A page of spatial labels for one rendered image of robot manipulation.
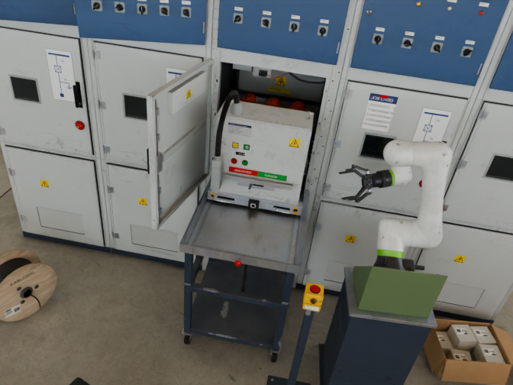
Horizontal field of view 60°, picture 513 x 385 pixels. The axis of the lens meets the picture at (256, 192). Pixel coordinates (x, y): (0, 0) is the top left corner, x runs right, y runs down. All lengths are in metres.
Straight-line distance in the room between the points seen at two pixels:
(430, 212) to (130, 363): 1.87
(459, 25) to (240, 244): 1.49
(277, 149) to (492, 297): 1.85
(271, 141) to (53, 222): 1.88
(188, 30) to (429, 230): 1.54
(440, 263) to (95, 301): 2.27
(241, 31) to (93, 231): 1.83
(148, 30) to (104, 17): 0.21
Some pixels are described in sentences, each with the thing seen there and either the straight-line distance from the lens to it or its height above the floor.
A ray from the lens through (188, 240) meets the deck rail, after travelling 2.29.
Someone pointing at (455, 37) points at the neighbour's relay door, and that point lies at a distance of 2.42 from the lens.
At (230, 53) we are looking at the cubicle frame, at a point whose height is 1.62.
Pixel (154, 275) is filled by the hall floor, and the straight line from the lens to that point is 3.31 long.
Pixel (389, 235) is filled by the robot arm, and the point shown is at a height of 1.07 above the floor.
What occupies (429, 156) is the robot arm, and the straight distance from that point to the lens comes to 2.03.
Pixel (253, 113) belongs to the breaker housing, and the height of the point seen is 1.39.
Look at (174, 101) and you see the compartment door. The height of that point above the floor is 1.49.
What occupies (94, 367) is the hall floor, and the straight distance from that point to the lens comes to 2.89.
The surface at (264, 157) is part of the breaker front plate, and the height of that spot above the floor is 1.19.
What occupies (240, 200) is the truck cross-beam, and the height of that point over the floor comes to 0.90.
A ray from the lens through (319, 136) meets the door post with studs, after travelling 2.57.
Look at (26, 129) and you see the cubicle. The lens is 3.18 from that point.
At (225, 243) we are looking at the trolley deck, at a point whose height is 0.85.
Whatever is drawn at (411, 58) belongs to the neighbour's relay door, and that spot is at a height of 1.74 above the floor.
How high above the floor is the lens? 2.35
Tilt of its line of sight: 34 degrees down
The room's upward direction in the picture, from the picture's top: 7 degrees clockwise
